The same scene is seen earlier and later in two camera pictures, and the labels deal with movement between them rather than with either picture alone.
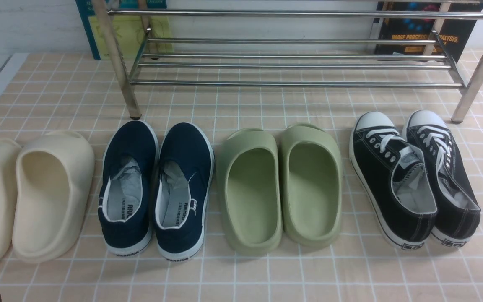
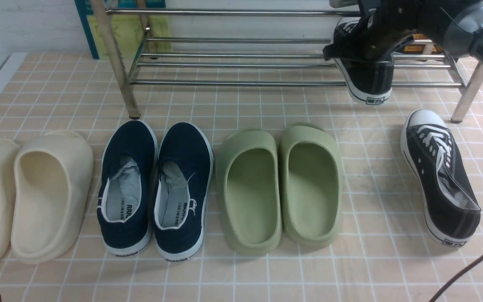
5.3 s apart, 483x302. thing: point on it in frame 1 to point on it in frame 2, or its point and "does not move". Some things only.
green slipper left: x=247 y=168 does not move
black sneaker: x=395 y=178 to x=367 y=81
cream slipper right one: x=54 y=175 does not move
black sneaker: x=458 y=212 does not move
